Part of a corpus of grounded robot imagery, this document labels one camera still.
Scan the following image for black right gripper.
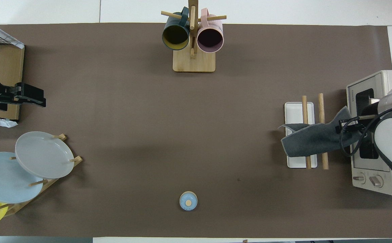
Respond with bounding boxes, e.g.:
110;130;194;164
335;101;382;134

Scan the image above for purple and grey towel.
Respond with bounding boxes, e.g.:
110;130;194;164
279;106;363;158

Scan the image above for white towel rack wooden bars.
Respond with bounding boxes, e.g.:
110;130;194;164
284;93;329;170

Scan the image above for wooden plate rack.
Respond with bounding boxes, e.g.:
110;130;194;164
0;134;83;217

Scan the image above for wooden shelf boards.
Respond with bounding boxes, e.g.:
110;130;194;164
0;26;25;122

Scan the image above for beige toaster oven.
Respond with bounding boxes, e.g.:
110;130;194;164
346;70;392;196

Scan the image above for grey plate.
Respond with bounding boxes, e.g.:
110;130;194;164
15;132;75;179

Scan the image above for marble patterned paper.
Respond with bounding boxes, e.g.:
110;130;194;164
0;18;25;49

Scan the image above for light blue plate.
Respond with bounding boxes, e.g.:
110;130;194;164
0;152;44;204

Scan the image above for brown table mat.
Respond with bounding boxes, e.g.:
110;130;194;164
0;23;392;238

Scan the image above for dark teal mug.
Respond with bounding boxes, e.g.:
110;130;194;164
162;7;190;51

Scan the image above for wooden mug tree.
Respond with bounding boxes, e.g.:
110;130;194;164
161;0;227;73

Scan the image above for pink mug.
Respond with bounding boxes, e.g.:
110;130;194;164
197;8;224;53

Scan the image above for black wire basket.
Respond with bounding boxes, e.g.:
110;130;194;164
0;31;14;46

